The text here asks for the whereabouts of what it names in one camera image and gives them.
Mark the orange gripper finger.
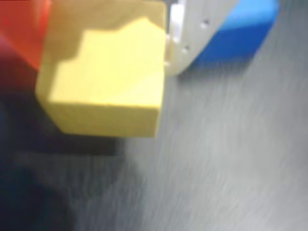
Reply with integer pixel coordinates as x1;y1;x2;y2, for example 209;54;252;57
0;0;53;71

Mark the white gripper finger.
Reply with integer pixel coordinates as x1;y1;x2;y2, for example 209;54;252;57
165;0;239;77

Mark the yellow wooden cube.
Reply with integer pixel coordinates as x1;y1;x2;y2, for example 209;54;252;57
35;0;168;139

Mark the blue wooden cube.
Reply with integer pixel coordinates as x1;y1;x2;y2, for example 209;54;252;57
190;0;281;70

